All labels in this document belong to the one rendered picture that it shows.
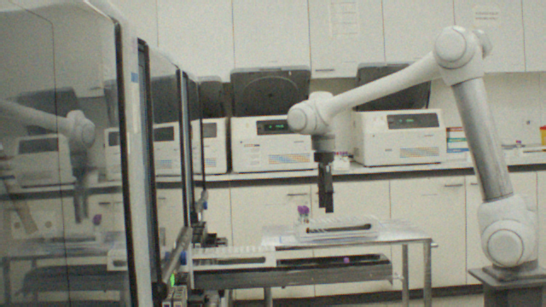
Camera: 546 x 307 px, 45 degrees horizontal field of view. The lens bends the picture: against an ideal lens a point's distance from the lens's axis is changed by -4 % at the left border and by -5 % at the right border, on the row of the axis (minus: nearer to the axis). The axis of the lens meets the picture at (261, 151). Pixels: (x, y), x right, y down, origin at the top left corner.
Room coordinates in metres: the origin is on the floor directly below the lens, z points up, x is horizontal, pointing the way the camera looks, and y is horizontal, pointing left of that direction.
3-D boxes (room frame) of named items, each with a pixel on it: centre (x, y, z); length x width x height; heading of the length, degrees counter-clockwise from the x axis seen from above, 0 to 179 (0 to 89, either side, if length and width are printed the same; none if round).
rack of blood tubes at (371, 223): (2.48, -0.26, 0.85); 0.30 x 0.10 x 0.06; 95
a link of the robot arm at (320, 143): (2.47, -0.22, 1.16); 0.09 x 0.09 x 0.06
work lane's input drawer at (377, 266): (2.09, -0.06, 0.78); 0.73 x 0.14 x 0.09; 91
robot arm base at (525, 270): (2.23, -0.84, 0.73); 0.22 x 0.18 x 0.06; 1
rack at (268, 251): (2.09, 0.12, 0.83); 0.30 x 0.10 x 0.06; 91
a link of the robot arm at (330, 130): (2.46, -0.22, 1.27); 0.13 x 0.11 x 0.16; 154
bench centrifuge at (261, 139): (4.70, -0.08, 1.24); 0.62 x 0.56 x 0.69; 2
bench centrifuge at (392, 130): (4.72, -0.93, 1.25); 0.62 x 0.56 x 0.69; 1
